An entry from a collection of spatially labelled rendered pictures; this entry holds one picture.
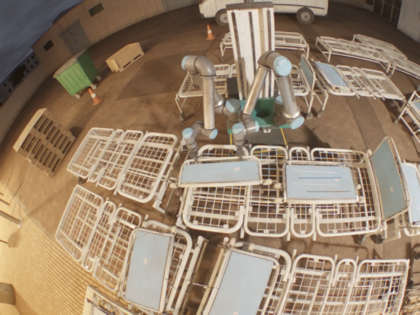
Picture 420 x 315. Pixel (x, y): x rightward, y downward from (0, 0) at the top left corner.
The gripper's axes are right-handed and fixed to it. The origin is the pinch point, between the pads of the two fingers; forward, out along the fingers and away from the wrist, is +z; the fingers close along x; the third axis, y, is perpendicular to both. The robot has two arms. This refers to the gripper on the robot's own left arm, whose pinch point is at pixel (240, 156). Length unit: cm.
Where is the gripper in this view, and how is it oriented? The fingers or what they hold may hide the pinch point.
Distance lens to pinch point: 160.7
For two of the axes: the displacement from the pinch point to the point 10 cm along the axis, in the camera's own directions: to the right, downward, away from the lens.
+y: -9.8, 0.6, 2.0
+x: -0.9, 7.2, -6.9
